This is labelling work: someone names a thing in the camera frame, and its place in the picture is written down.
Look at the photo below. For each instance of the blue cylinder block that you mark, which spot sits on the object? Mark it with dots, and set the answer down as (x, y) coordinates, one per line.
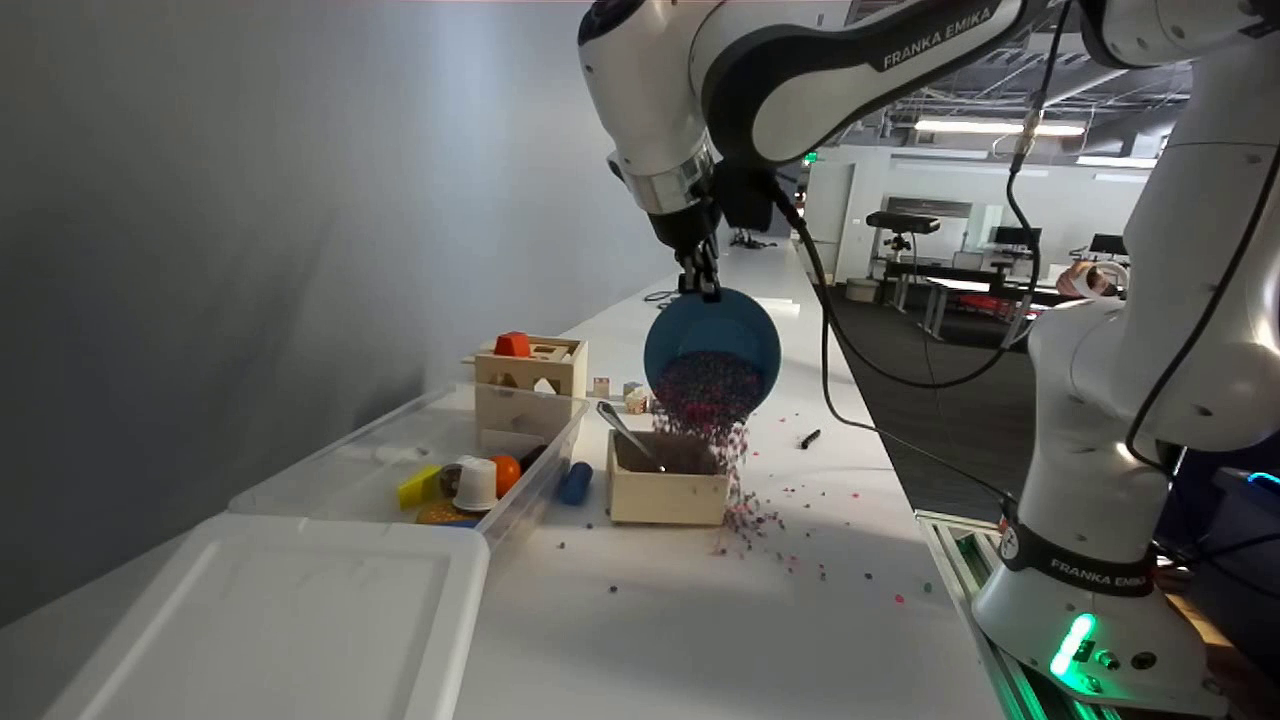
(574, 483)

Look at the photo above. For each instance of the white cup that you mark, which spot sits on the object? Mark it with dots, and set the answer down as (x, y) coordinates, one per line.
(472, 485)

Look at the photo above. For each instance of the orange-red block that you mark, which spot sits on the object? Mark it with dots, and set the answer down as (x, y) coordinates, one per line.
(513, 345)

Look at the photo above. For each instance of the white plastic lid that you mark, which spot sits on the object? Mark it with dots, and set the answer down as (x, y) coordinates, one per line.
(295, 624)

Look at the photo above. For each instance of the small black stick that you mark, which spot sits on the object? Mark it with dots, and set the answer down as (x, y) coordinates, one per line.
(808, 439)

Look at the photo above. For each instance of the blue bowl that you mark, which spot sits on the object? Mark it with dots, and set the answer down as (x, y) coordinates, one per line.
(712, 343)

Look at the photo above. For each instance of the small open wooden box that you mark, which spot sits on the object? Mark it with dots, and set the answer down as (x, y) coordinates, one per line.
(665, 496)

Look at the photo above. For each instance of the metal mounting frame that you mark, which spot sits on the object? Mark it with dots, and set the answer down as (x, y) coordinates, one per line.
(960, 554)

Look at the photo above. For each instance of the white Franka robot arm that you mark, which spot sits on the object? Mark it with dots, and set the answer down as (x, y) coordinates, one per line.
(1145, 403)

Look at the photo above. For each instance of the brown flat block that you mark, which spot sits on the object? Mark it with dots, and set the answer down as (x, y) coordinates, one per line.
(440, 514)

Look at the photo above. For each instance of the metal spoon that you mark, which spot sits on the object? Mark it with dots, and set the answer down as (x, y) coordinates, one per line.
(626, 435)

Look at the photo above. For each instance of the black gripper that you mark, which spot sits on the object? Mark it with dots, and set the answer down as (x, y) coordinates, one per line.
(691, 229)

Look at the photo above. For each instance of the small wooden cube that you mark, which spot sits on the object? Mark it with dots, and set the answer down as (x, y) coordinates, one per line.
(639, 399)
(603, 387)

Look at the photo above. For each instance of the black background table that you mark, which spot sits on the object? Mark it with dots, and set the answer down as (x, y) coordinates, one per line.
(907, 221)

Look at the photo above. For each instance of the yellow block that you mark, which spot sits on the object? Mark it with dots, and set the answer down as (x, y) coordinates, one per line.
(419, 485)

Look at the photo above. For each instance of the wooden shape sorter box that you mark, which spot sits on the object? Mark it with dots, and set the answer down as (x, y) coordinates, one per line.
(535, 403)

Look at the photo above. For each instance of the small coloured beads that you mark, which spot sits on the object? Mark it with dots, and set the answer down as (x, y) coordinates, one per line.
(704, 403)

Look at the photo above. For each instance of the orange round block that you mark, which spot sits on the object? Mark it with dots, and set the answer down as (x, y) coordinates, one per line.
(511, 475)

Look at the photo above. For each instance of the clear plastic bin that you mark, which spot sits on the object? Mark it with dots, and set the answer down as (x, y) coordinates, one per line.
(322, 483)

